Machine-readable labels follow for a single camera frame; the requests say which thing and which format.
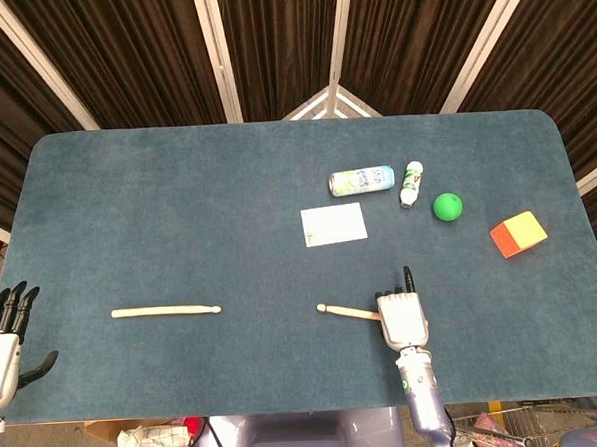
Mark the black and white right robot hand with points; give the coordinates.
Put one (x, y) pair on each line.
(404, 320)

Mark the wooden drumstick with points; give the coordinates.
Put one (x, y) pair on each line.
(348, 311)
(163, 311)

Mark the white card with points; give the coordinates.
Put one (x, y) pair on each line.
(336, 224)

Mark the green ball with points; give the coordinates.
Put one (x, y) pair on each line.
(448, 207)

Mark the cardboard box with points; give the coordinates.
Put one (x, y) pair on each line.
(109, 427)

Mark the small white green bottle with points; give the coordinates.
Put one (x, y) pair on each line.
(410, 185)

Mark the light blue drink can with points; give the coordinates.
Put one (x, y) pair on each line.
(361, 180)

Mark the orange and yellow cube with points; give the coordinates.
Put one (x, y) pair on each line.
(521, 232)

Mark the lavender robot torso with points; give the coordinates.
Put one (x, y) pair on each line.
(300, 439)

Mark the red plastic item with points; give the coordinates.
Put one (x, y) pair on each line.
(193, 425)

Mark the blue felt table mat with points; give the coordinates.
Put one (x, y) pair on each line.
(178, 215)

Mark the dark brown pleated curtain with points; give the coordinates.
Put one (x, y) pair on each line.
(409, 37)
(1, 99)
(560, 59)
(119, 52)
(279, 44)

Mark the white triangular frame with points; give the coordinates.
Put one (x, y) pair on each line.
(330, 106)

